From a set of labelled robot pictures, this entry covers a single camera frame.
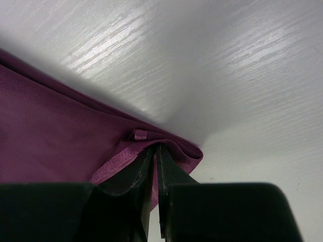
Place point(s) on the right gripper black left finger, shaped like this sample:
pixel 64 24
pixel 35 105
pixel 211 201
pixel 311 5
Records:
pixel 137 175

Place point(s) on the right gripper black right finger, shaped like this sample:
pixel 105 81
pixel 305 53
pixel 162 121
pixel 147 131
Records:
pixel 169 172

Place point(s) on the purple cloth napkin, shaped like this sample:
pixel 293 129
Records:
pixel 53 133

